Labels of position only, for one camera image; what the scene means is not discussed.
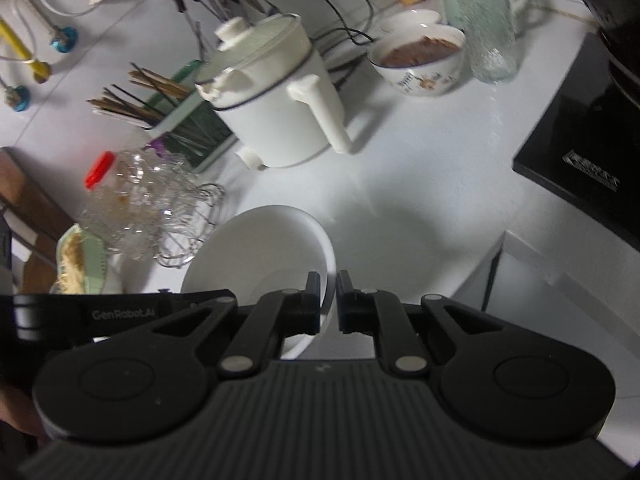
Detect green colander basket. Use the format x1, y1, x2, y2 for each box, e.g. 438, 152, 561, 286
56, 224, 126, 295

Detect black cooking pot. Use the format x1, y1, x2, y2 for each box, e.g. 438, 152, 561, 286
562, 0, 640, 106

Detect textured glass tumbler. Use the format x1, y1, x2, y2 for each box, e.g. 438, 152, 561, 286
454, 0, 518, 83

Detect bundle of chopsticks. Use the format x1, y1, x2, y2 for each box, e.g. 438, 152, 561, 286
87, 62, 193, 128

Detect yellow suction hook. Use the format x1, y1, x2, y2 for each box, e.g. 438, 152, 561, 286
0, 19, 52, 82

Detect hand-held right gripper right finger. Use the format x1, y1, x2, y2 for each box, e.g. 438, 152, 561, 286
336, 270, 506, 380

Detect person's left forearm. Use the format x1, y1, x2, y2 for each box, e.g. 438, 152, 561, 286
0, 382, 48, 441

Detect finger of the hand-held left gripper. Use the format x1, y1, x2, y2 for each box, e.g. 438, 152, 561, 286
165, 289, 227, 313

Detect black induction cooker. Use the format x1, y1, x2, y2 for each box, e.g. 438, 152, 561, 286
512, 32, 640, 256

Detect white plastic tube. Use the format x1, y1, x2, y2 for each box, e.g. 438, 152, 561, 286
10, 0, 108, 63

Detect white electric pot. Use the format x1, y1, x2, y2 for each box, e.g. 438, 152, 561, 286
194, 14, 358, 170

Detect blue suction hook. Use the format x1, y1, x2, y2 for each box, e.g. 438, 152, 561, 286
50, 27, 80, 53
0, 85, 32, 112

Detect pale dried noodle strips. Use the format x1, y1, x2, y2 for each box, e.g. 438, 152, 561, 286
52, 232, 86, 295

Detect white cabinet front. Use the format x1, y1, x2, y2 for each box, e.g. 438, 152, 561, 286
452, 230, 640, 411

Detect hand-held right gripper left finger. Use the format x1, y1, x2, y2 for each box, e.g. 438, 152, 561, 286
150, 271, 322, 380

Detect small white bowl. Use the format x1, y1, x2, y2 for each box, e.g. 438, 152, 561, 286
180, 205, 337, 361

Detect red lid plastic jar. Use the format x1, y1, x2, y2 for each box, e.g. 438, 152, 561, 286
82, 151, 151, 241

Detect metal wire cup rack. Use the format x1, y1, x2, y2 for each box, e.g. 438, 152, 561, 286
150, 182, 227, 268

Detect floral bowl with brown food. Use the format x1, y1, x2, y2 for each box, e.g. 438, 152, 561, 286
367, 25, 468, 97

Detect plain white bowl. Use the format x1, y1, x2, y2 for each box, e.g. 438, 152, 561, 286
380, 8, 443, 36

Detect black power cable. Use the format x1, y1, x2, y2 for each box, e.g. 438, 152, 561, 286
295, 0, 396, 91

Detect green white chopstick holder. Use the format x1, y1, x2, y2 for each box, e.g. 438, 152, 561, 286
145, 60, 238, 175

